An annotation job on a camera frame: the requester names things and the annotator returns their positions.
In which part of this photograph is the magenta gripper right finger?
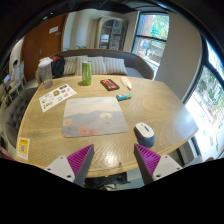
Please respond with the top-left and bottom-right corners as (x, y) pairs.
(134, 144), (182, 185)

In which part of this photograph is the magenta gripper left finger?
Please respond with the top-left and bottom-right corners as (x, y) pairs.
(45, 144), (94, 186)

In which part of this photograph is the white and blue computer mouse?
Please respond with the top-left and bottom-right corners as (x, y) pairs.
(134, 123), (155, 147)

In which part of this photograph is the painted landscape mouse pad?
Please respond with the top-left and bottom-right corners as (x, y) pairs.
(62, 97), (128, 138)

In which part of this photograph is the yellow QR code sticker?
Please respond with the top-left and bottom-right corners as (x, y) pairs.
(17, 137), (30, 160)

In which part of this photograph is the white sticker sheet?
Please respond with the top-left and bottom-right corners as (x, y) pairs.
(39, 84), (77, 112)

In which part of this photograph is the grey tufted chair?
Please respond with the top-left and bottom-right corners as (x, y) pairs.
(5, 88), (37, 147)

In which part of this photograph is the black and red phone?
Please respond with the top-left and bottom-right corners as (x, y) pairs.
(100, 79), (119, 91)

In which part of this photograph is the beige wrapped snack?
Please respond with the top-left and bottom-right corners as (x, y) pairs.
(120, 76), (132, 90)

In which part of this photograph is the clear plastic water bottle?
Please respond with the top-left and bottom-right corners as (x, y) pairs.
(38, 57), (53, 89)

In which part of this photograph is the green drink can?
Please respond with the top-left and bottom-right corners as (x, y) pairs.
(82, 61), (92, 86)

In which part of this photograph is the grey curved sofa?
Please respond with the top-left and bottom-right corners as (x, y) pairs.
(52, 49), (154, 80)

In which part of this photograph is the striped cushion left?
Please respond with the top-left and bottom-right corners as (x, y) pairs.
(64, 56), (76, 75)

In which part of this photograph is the striped cushion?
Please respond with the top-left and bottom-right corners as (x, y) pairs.
(104, 57), (127, 75)
(75, 55), (107, 76)
(64, 56), (76, 75)

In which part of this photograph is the striped cushion middle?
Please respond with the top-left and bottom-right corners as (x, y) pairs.
(75, 55), (107, 76)

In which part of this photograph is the striped cushion right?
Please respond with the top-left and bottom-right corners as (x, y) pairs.
(104, 57), (127, 75)

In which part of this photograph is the black backpack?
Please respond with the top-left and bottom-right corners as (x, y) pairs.
(51, 55), (65, 78)

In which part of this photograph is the brown wooden door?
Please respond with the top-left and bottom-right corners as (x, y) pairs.
(21, 14), (67, 81)

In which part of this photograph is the glass door cabinet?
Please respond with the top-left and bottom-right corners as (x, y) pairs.
(94, 16), (127, 50)

